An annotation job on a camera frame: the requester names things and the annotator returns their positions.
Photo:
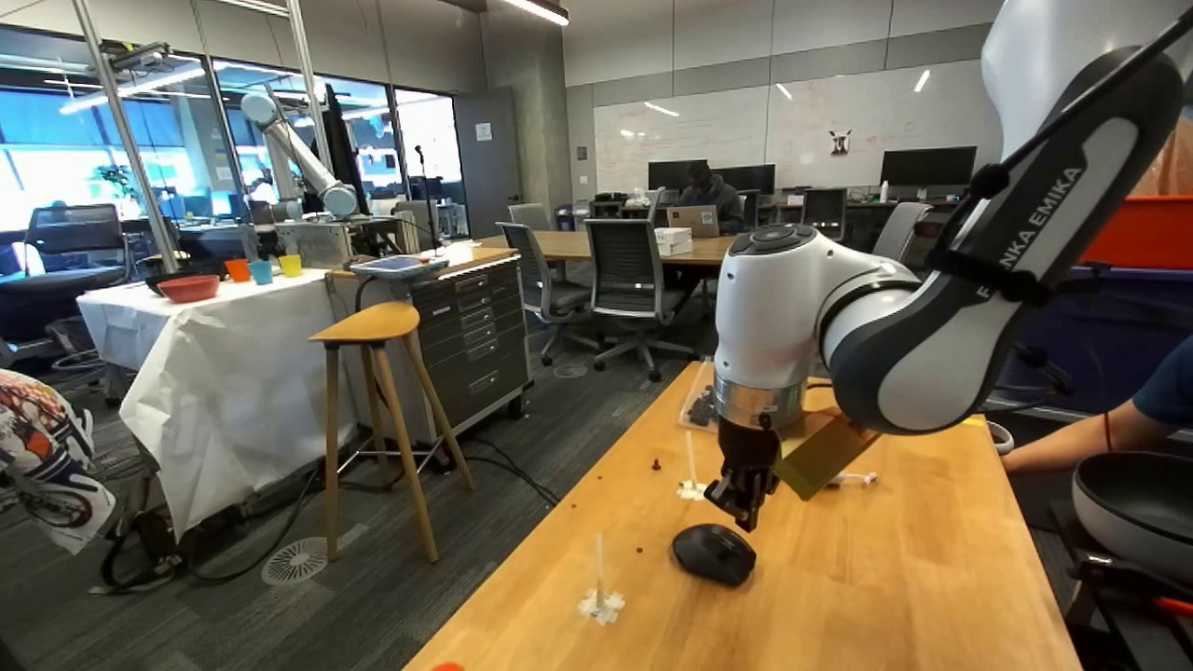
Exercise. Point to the olive flat plate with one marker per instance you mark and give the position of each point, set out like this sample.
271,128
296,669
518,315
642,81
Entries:
825,458

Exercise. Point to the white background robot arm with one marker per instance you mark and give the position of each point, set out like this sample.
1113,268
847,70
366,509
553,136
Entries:
298,151

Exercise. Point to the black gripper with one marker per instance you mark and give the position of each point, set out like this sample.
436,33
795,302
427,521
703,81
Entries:
748,460

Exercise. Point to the metal pole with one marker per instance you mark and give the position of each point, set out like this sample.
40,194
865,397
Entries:
125,136

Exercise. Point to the wooden stool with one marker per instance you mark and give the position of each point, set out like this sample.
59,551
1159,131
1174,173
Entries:
378,375

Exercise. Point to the black background monitor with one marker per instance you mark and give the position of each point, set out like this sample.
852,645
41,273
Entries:
677,176
929,165
748,181

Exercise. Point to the white cloth covered table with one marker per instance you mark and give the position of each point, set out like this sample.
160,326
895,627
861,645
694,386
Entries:
210,375

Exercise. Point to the person forearm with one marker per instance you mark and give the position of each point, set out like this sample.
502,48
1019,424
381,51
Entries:
1083,443

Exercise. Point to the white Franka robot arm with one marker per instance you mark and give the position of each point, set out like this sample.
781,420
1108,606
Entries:
943,310

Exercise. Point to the red bowl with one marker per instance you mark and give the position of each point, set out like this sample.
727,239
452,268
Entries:
186,289

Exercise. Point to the yellow cup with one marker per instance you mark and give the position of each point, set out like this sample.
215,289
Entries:
288,268

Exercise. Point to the black computer mouse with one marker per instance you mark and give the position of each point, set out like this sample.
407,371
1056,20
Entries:
712,556

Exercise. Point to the blue cup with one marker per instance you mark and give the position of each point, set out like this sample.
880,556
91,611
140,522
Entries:
261,270

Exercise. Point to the grey office chair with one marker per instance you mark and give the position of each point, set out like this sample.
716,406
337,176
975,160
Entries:
532,280
626,280

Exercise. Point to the orange cup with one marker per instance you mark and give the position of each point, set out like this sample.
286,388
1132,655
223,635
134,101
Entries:
237,270

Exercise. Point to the grey drawer cabinet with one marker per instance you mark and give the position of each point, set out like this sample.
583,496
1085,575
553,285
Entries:
471,336

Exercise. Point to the red block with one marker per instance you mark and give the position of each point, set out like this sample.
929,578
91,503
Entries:
447,665

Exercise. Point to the orange bin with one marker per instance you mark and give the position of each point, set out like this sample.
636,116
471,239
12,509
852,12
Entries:
1141,234

